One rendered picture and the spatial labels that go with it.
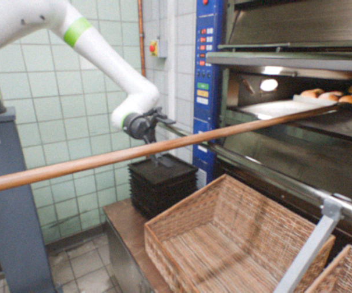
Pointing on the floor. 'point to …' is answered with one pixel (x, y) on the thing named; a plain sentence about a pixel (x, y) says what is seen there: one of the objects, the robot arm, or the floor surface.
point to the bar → (318, 235)
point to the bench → (131, 250)
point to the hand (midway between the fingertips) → (170, 145)
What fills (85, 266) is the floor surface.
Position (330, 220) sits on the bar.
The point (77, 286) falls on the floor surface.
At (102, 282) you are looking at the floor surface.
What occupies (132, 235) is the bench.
